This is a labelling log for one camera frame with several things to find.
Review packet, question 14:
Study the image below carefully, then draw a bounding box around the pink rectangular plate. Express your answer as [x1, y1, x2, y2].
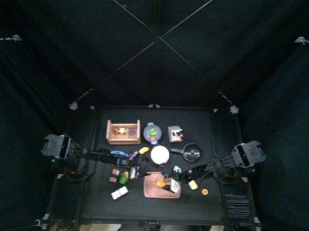
[142, 171, 182, 199]

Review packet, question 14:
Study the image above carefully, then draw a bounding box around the wooden open box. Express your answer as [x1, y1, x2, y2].
[106, 119, 142, 145]

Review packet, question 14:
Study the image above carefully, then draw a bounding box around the blue toy piece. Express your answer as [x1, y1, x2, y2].
[110, 150, 130, 158]

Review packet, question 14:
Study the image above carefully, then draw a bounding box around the grey white toy appliance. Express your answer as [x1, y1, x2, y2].
[167, 125, 185, 143]

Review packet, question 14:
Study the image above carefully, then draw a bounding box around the white round plate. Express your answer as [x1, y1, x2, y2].
[150, 144, 170, 165]

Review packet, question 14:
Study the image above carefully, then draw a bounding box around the green yellow toy corn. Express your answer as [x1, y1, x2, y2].
[118, 171, 130, 186]

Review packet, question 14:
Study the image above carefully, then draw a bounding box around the blue toy pot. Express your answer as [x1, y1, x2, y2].
[142, 122, 163, 146]

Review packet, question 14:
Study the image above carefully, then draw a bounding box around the white small carton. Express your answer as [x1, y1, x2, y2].
[110, 186, 130, 201]

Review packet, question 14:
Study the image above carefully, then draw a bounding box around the black toy frying pan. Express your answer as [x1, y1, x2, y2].
[170, 143, 203, 163]

